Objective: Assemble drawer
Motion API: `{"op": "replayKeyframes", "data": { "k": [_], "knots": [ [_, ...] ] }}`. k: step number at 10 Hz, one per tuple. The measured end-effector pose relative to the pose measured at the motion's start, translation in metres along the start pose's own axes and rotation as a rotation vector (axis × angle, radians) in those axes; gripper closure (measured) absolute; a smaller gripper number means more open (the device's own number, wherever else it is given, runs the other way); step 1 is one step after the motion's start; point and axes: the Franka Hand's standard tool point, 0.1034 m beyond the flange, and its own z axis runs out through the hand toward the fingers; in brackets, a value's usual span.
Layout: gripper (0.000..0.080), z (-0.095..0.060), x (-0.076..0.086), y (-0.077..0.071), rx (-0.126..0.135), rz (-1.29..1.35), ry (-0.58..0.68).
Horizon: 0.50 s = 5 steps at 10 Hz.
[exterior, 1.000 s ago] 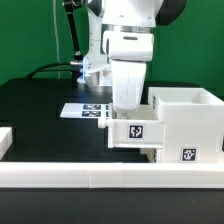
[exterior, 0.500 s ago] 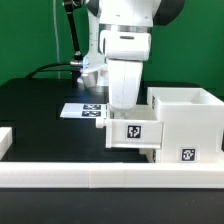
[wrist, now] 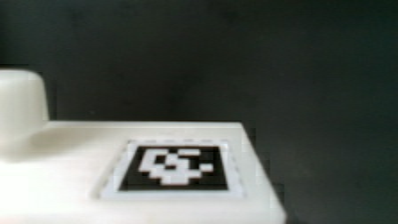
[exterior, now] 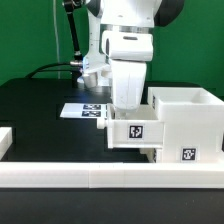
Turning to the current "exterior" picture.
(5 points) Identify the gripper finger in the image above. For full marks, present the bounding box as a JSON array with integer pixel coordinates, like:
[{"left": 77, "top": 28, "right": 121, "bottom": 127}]
[{"left": 115, "top": 111, "right": 127, "bottom": 120}]

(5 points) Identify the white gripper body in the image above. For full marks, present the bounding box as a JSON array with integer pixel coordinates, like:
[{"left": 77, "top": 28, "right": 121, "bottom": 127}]
[{"left": 82, "top": 30, "right": 153, "bottom": 113}]

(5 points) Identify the white drawer tray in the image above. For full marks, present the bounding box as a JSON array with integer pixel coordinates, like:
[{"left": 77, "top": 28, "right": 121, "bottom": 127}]
[
  {"left": 97, "top": 104, "right": 164, "bottom": 149},
  {"left": 140, "top": 148, "right": 156, "bottom": 163}
]

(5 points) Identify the white front drawer tray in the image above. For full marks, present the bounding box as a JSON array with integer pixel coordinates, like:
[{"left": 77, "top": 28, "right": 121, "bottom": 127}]
[{"left": 140, "top": 148, "right": 156, "bottom": 163}]

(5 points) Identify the white drawer cabinet box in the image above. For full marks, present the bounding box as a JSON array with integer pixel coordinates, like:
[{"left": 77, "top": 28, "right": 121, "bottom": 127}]
[{"left": 148, "top": 87, "right": 224, "bottom": 163}]

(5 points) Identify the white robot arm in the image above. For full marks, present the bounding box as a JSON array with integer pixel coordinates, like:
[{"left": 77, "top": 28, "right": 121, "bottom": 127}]
[{"left": 82, "top": 0, "right": 185, "bottom": 119}]

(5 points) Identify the white base tag plate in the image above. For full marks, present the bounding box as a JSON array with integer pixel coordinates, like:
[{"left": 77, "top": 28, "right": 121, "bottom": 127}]
[{"left": 60, "top": 103, "right": 107, "bottom": 119}]

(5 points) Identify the black cable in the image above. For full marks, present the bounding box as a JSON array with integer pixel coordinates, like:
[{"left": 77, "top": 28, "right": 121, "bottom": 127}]
[{"left": 24, "top": 61, "right": 83, "bottom": 80}]

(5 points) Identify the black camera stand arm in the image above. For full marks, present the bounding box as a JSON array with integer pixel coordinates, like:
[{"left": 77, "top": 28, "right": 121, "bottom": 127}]
[{"left": 62, "top": 0, "right": 83, "bottom": 60}]

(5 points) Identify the white front fence wall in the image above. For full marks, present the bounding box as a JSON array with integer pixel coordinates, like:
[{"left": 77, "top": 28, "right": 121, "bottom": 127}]
[{"left": 0, "top": 162, "right": 224, "bottom": 189}]

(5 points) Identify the white fence wall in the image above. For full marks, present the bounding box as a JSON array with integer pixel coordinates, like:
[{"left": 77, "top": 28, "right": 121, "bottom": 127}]
[
  {"left": 0, "top": 162, "right": 224, "bottom": 189},
  {"left": 0, "top": 127, "right": 13, "bottom": 160}
]

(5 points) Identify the white thin cable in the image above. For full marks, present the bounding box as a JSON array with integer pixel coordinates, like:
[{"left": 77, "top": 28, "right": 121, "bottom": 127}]
[{"left": 52, "top": 0, "right": 62, "bottom": 80}]

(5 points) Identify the white left fence wall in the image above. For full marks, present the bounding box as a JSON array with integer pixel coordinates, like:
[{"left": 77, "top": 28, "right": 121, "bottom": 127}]
[{"left": 0, "top": 127, "right": 13, "bottom": 160}]

